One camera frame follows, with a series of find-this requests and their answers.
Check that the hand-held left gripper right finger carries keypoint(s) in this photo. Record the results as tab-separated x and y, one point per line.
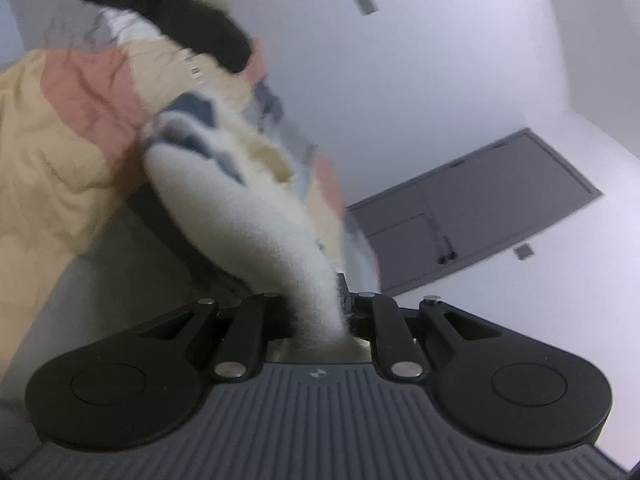
387	325

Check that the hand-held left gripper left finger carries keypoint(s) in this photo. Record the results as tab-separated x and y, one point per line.
250	325

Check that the cream striped sweater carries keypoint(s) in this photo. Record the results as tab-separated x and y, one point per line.
240	200

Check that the grey door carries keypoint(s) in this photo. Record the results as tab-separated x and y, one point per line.
490	200

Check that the patchwork bed quilt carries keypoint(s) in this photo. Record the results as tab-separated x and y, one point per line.
55	160

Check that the black garment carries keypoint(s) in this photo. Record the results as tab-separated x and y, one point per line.
195	20

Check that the small grey wall switch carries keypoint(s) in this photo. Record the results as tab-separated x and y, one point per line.
523	251

